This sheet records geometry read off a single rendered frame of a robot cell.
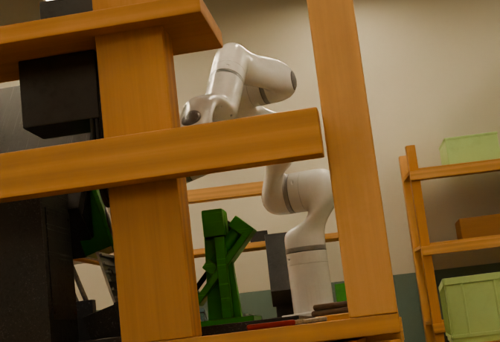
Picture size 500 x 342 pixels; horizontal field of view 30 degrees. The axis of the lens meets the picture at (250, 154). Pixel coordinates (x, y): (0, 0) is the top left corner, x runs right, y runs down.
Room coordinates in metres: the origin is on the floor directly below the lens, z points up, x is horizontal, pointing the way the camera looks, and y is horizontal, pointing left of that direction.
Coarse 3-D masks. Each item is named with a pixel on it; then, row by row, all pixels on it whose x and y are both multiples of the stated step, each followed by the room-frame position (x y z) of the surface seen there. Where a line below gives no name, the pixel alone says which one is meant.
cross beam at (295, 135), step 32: (192, 128) 1.73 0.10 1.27; (224, 128) 1.72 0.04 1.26; (256, 128) 1.72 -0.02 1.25; (288, 128) 1.71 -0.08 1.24; (320, 128) 1.72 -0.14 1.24; (0, 160) 1.78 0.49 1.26; (32, 160) 1.77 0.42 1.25; (64, 160) 1.76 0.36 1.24; (96, 160) 1.76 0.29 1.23; (128, 160) 1.75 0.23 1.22; (160, 160) 1.74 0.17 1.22; (192, 160) 1.73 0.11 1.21; (224, 160) 1.72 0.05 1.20; (256, 160) 1.72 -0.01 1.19; (288, 160) 1.73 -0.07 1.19; (0, 192) 1.78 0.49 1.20; (32, 192) 1.77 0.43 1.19; (64, 192) 1.79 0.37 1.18
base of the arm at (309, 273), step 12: (300, 252) 2.70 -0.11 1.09; (312, 252) 2.70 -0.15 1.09; (324, 252) 2.73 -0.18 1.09; (288, 264) 2.74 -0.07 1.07; (300, 264) 2.70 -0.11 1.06; (312, 264) 2.70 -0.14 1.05; (324, 264) 2.72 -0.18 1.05; (300, 276) 2.71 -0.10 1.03; (312, 276) 2.70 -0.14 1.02; (324, 276) 2.72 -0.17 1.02; (300, 288) 2.71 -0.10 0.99; (312, 288) 2.70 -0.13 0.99; (324, 288) 2.71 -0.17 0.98; (300, 300) 2.71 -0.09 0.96; (312, 300) 2.70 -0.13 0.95; (324, 300) 2.71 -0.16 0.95; (300, 312) 2.72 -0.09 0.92
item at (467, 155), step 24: (456, 144) 7.18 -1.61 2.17; (480, 144) 7.17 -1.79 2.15; (408, 168) 7.16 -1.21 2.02; (432, 168) 7.14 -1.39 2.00; (456, 168) 7.09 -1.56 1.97; (480, 168) 7.09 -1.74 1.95; (408, 192) 7.57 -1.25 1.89; (408, 216) 7.57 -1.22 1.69; (480, 216) 7.22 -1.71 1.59; (456, 240) 7.14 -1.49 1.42; (480, 240) 7.09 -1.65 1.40; (432, 264) 7.13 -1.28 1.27; (432, 288) 7.14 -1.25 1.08; (432, 312) 7.14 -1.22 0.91; (432, 336) 7.56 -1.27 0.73
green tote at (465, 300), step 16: (496, 272) 2.42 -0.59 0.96; (448, 288) 2.44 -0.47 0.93; (464, 288) 2.43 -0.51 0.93; (480, 288) 2.43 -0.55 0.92; (496, 288) 2.42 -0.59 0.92; (448, 304) 2.45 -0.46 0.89; (464, 304) 2.43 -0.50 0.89; (480, 304) 2.43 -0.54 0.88; (496, 304) 2.42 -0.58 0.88; (448, 320) 2.49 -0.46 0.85; (464, 320) 2.44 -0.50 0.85; (480, 320) 2.43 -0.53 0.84; (496, 320) 2.42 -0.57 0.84; (448, 336) 2.72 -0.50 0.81; (464, 336) 2.43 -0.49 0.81; (480, 336) 2.43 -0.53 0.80; (496, 336) 2.42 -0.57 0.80
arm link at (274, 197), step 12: (252, 96) 2.44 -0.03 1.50; (240, 108) 2.48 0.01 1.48; (252, 108) 2.49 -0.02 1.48; (264, 108) 2.56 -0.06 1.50; (276, 168) 2.63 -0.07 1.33; (264, 180) 2.71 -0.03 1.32; (276, 180) 2.66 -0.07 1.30; (264, 192) 2.71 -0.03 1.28; (276, 192) 2.70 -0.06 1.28; (264, 204) 2.75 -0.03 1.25; (276, 204) 2.72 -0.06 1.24; (288, 204) 2.72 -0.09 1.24
